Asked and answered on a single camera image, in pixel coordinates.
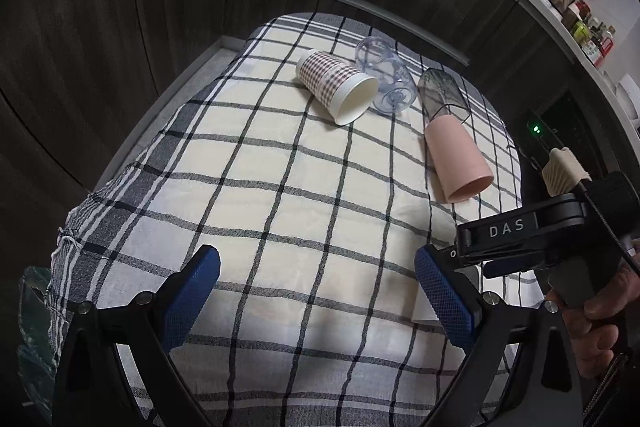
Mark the plaid paper cup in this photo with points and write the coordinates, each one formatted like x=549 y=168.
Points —
x=327 y=74

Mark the person's right hand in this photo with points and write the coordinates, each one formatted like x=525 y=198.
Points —
x=605 y=337

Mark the checked tablecloth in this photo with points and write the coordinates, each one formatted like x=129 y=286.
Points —
x=280 y=217

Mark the white bowl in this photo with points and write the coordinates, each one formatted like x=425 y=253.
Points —
x=629 y=97

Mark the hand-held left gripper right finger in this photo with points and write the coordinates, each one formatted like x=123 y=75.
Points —
x=445 y=299

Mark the pink cup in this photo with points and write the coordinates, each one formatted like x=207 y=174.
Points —
x=455 y=157

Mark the black appliance with green light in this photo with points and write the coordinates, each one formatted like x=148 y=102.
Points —
x=565 y=127

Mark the white table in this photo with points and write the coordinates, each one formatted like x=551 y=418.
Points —
x=165 y=104

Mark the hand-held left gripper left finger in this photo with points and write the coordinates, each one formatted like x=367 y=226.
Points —
x=192 y=294

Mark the grey translucent cup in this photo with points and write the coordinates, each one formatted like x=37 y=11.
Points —
x=442 y=94

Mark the clear plastic cup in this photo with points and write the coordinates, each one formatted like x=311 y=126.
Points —
x=392 y=79

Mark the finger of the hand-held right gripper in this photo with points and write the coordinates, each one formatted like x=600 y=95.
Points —
x=505 y=232

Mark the row of condiment jars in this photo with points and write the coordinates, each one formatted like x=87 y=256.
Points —
x=590 y=32

